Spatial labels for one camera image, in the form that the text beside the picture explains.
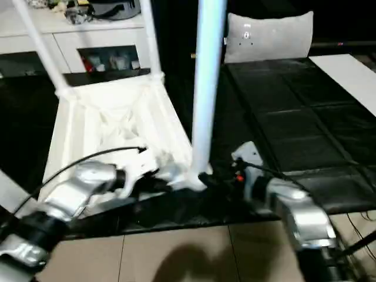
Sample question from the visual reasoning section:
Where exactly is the white plastic table top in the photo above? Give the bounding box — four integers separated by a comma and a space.
41, 73, 207, 219

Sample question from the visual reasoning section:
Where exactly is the black floor stand leg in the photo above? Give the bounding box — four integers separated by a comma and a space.
340, 232, 376, 259

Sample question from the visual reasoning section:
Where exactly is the grey pillow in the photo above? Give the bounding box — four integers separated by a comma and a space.
224, 11, 315, 63

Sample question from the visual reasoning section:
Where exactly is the white flat board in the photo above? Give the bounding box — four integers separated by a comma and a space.
308, 54, 376, 118

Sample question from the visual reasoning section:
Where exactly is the white sideboard cabinet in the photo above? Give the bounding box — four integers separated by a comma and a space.
0, 9, 147, 74

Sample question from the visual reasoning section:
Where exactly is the colourful clutter bundle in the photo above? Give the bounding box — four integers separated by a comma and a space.
29, 0, 89, 25

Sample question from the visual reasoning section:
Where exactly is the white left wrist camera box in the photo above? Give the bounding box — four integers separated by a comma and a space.
116, 150, 160, 197

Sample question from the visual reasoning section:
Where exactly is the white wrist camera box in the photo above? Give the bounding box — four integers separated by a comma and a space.
116, 150, 160, 197
231, 141, 263, 171

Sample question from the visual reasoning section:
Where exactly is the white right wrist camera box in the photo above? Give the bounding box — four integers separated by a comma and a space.
231, 141, 263, 171

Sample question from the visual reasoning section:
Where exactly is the grey bag with black strap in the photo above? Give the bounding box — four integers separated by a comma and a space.
87, 0, 142, 21

